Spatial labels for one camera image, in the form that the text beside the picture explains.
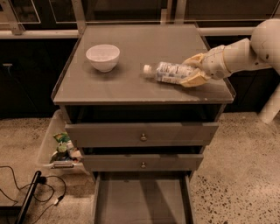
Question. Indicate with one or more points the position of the white ceramic bowl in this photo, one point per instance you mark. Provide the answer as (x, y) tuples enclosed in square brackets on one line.
[(103, 58)]

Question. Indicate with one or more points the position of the grey drawer cabinet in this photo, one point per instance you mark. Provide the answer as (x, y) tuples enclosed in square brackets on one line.
[(86, 95)]

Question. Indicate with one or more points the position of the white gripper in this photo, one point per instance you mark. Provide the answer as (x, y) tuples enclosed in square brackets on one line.
[(213, 63)]

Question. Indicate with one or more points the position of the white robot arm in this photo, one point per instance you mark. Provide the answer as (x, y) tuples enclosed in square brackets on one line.
[(260, 51)]

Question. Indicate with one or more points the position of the metal railing frame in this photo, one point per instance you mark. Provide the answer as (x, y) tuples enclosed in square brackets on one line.
[(211, 17)]

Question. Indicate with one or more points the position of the middle grey drawer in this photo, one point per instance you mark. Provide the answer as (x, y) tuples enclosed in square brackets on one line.
[(132, 163)]

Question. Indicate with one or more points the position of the bottom grey drawer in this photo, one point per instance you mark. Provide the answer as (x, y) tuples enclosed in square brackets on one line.
[(143, 197)]

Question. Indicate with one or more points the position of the top grey drawer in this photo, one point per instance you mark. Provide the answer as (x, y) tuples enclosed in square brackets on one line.
[(128, 134)]

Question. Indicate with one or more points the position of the green snack packet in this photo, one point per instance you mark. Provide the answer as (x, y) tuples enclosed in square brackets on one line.
[(61, 137)]

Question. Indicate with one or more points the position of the brass top drawer knob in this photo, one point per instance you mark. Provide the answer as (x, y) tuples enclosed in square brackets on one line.
[(143, 137)]

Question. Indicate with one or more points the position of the clear plastic bottle blue label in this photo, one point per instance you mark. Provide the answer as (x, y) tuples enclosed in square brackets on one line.
[(168, 72)]

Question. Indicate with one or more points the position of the black flat bar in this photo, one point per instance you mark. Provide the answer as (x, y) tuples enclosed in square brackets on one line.
[(28, 198)]

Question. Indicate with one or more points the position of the grey drawer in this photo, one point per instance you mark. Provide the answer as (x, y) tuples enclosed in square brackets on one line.
[(143, 197), (132, 163), (128, 134)]

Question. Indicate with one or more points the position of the clear plastic storage bin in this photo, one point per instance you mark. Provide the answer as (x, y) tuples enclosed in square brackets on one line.
[(48, 147)]

